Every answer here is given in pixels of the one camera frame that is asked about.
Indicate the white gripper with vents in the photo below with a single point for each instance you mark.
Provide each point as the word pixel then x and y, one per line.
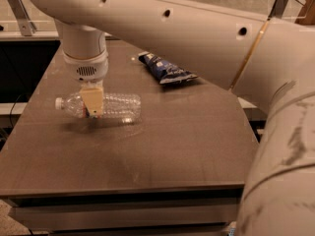
pixel 87 69

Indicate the clear plastic water bottle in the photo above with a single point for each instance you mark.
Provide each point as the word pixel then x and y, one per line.
pixel 125 108

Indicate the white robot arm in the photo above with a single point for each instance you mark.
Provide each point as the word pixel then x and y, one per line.
pixel 269 62

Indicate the blue chip bag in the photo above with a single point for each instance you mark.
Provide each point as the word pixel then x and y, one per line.
pixel 165 72

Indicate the glass railing panel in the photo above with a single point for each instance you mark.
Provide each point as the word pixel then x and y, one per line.
pixel 140 18

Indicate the left metal railing bracket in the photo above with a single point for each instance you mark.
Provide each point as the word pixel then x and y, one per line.
pixel 26 27

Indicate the metal railing bracket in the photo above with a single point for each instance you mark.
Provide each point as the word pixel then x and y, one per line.
pixel 26 27
pixel 278 8

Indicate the right metal railing bracket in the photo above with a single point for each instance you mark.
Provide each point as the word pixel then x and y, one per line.
pixel 278 8

